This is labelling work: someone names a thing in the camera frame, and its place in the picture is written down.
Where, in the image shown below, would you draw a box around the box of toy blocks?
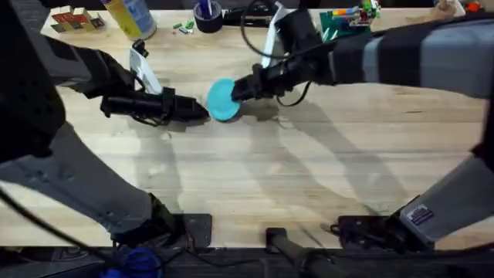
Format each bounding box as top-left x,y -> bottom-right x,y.
49,5 -> 107,34

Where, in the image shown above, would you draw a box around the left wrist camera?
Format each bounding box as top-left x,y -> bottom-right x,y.
131,38 -> 150,59

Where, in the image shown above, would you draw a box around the left wrist upright plate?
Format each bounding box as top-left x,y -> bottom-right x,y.
129,48 -> 164,96

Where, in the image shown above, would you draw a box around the black tape roll with pen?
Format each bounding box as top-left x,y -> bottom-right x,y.
192,0 -> 225,34

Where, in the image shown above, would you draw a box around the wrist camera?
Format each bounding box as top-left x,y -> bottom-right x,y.
276,8 -> 324,59
131,38 -> 150,59

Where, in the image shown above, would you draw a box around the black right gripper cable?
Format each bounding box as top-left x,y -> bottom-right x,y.
239,0 -> 313,108

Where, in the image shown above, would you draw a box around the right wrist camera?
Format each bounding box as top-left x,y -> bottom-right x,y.
276,8 -> 324,59

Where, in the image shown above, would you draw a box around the yellow and blue spray can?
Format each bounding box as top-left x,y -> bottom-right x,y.
100,0 -> 157,42

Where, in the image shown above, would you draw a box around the blue round object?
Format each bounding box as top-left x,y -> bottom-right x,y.
100,246 -> 164,278

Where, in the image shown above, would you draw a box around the right wrist upright plate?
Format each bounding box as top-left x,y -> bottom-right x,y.
261,5 -> 289,70

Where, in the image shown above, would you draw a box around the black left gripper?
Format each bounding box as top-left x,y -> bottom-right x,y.
79,49 -> 211,127

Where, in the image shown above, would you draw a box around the black rail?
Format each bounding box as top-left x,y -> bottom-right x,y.
0,245 -> 494,278

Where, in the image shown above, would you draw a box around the teal plate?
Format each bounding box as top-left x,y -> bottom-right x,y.
206,78 -> 242,123

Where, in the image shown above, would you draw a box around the wrist upright plate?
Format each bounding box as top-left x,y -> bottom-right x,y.
261,5 -> 289,70
129,48 -> 164,96

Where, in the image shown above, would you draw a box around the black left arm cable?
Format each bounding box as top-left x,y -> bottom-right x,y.
0,188 -> 124,271

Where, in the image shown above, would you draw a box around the small green toy pieces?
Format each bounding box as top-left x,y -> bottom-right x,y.
171,19 -> 195,36

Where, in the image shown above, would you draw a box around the green board with toy blocks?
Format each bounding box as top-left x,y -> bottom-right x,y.
319,0 -> 382,42

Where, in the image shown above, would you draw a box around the black clamp post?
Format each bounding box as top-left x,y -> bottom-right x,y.
265,227 -> 350,278

